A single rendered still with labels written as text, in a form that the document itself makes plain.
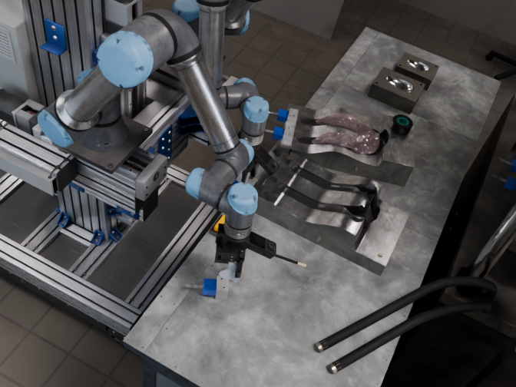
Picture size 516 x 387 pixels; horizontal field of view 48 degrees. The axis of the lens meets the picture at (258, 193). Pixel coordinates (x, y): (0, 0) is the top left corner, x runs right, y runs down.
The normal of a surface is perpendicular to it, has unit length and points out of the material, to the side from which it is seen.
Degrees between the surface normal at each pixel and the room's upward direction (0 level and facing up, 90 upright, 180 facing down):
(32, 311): 0
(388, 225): 0
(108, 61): 84
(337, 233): 90
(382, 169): 90
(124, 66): 84
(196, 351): 0
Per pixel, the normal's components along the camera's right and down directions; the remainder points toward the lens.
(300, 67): 0.14, -0.65
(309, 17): -0.38, 0.41
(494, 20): -0.44, 0.64
